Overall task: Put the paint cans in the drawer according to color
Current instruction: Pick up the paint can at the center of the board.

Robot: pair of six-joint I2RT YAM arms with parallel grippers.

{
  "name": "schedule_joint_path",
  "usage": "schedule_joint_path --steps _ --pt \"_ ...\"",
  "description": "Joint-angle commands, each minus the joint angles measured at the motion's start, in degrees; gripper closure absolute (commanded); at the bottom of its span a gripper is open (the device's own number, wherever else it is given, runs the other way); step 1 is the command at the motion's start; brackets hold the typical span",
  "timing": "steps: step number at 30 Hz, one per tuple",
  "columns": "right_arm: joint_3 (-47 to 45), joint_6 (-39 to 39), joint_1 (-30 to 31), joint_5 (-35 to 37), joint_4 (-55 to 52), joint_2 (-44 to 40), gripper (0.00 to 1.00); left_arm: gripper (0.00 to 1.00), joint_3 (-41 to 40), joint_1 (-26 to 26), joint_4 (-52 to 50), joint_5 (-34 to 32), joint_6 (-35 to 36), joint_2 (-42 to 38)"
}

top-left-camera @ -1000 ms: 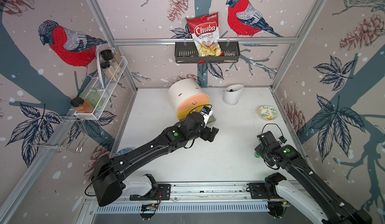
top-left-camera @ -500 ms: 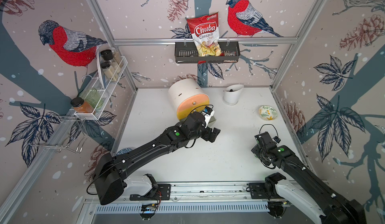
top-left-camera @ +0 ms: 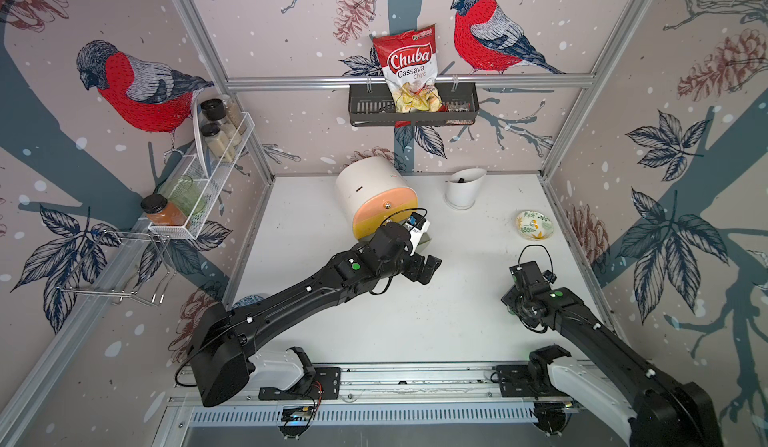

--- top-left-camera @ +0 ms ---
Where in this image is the floral patterned bowl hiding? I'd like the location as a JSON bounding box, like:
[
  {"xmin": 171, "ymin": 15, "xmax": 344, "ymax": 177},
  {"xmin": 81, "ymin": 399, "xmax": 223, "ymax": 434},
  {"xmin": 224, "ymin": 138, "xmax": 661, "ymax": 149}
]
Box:
[{"xmin": 516, "ymin": 210, "xmax": 554, "ymax": 240}]

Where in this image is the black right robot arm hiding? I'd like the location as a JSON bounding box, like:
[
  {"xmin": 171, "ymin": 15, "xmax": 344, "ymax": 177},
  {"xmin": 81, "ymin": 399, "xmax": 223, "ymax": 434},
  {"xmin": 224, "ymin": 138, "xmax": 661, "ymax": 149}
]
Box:
[{"xmin": 501, "ymin": 261, "xmax": 723, "ymax": 446}]

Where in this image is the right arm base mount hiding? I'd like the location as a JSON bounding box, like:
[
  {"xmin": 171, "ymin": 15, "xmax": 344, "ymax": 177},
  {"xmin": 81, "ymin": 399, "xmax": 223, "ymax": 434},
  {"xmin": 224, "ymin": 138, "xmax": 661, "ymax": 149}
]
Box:
[{"xmin": 491, "ymin": 363, "xmax": 572, "ymax": 402}]

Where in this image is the blue patterned bowl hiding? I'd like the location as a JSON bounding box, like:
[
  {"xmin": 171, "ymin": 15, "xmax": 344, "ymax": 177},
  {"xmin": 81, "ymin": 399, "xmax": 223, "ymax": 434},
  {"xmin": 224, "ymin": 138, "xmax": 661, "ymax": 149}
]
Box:
[{"xmin": 233, "ymin": 294, "xmax": 265, "ymax": 308}]

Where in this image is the dark-lid spice jar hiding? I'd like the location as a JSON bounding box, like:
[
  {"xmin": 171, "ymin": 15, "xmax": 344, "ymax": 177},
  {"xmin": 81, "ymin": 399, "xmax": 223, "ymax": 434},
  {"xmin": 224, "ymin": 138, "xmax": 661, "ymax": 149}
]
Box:
[
  {"xmin": 200, "ymin": 123, "xmax": 236, "ymax": 163},
  {"xmin": 200, "ymin": 98, "xmax": 236, "ymax": 137}
]

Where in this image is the orange sauce jar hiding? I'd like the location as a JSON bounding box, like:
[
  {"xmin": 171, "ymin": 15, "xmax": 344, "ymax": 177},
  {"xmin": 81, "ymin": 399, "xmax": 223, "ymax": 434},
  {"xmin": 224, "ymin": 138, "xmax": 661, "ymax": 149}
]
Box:
[{"xmin": 140, "ymin": 194, "xmax": 187, "ymax": 226}]

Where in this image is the green glass cup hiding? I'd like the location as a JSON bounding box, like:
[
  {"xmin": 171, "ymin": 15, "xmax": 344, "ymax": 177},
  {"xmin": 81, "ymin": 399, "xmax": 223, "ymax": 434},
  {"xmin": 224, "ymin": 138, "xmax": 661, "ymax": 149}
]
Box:
[{"xmin": 158, "ymin": 175, "xmax": 206, "ymax": 218}]

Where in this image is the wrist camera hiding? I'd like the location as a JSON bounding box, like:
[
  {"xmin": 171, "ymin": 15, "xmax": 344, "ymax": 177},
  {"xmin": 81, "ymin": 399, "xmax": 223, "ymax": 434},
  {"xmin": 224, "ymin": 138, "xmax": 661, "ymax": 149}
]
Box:
[
  {"xmin": 402, "ymin": 211, "xmax": 430, "ymax": 255},
  {"xmin": 542, "ymin": 270, "xmax": 557, "ymax": 284}
]

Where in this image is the orange top drawer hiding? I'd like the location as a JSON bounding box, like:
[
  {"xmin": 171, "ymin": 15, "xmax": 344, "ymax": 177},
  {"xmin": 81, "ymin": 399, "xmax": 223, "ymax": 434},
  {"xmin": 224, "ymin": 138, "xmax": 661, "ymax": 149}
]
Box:
[{"xmin": 353, "ymin": 187, "xmax": 418, "ymax": 224}]

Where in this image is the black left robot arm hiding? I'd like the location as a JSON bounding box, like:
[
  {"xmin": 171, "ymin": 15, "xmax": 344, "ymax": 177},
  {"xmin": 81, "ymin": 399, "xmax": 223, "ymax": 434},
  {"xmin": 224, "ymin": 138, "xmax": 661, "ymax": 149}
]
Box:
[{"xmin": 185, "ymin": 212, "xmax": 441, "ymax": 407}]

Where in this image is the white wire wall shelf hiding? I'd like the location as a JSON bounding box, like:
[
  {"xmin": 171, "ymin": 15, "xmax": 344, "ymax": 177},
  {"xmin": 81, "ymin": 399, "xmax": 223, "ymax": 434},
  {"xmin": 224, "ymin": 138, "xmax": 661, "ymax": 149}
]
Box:
[{"xmin": 149, "ymin": 110, "xmax": 255, "ymax": 240}]

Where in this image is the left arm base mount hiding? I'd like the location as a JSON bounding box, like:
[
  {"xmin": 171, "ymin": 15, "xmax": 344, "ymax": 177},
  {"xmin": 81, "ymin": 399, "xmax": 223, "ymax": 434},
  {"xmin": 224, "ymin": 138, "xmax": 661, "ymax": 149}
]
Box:
[{"xmin": 258, "ymin": 367, "xmax": 341, "ymax": 401}]

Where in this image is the black wall basket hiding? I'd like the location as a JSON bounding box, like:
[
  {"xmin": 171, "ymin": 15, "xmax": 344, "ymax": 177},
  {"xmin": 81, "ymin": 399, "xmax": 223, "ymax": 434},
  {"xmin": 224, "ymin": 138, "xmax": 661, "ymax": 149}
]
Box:
[{"xmin": 348, "ymin": 83, "xmax": 479, "ymax": 127}]

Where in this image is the dark-lid spice jar back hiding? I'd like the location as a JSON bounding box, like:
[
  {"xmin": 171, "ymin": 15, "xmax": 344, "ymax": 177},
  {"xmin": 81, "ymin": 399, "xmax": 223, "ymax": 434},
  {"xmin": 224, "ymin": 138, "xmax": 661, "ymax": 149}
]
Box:
[{"xmin": 200, "ymin": 98, "xmax": 236, "ymax": 137}]

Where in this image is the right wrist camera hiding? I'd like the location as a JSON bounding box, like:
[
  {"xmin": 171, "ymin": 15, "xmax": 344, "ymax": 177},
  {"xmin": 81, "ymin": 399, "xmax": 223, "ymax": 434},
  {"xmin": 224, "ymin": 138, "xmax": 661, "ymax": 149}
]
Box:
[{"xmin": 542, "ymin": 270, "xmax": 557, "ymax": 284}]

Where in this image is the white round drawer cabinet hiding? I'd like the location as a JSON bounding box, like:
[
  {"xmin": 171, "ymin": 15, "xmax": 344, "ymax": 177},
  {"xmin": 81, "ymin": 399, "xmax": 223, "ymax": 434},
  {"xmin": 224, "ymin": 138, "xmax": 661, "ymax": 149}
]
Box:
[{"xmin": 335, "ymin": 157, "xmax": 412, "ymax": 221}]

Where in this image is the red Chuba chips bag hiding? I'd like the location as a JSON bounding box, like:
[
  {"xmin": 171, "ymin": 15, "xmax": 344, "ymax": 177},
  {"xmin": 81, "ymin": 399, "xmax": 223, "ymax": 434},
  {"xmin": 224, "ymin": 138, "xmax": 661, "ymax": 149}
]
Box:
[{"xmin": 373, "ymin": 25, "xmax": 443, "ymax": 114}]

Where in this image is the dark-lid spice jar front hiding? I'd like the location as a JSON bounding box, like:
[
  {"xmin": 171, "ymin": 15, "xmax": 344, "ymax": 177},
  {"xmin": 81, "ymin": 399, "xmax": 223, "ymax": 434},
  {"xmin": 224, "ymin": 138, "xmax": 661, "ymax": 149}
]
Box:
[{"xmin": 200, "ymin": 123, "xmax": 236, "ymax": 163}]

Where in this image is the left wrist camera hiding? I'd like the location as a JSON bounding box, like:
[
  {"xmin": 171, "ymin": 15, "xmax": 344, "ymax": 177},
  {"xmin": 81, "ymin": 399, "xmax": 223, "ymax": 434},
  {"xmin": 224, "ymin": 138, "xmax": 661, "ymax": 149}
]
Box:
[{"xmin": 402, "ymin": 211, "xmax": 430, "ymax": 255}]

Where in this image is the metal wire hook rack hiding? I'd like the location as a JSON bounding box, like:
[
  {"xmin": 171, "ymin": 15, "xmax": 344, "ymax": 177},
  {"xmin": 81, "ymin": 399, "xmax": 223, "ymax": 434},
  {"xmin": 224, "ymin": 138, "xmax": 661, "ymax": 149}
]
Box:
[{"xmin": 57, "ymin": 232, "xmax": 176, "ymax": 307}]

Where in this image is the grey-green bottom drawer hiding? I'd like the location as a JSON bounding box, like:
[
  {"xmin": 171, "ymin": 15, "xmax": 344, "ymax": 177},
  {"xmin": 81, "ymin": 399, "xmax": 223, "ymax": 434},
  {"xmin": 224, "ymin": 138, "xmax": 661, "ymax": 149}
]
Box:
[{"xmin": 416, "ymin": 232, "xmax": 431, "ymax": 253}]

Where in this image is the white ceramic utensil cup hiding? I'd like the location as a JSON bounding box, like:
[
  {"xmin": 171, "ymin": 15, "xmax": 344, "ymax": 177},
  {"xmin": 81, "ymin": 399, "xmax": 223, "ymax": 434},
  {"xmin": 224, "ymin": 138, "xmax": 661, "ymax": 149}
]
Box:
[{"xmin": 444, "ymin": 168, "xmax": 487, "ymax": 211}]

